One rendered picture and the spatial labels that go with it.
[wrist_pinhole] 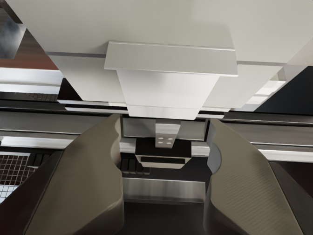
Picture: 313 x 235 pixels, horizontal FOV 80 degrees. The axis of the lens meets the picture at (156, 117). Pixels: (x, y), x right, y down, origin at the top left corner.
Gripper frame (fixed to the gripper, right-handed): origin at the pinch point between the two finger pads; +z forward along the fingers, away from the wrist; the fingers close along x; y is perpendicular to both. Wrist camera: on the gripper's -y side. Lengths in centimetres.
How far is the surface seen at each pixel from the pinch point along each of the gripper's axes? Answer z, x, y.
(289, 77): 171, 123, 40
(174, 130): 13.2, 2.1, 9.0
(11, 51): 15.0, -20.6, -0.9
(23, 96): 60, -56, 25
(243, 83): 5.5, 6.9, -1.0
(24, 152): 34, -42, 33
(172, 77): 4.8, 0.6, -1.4
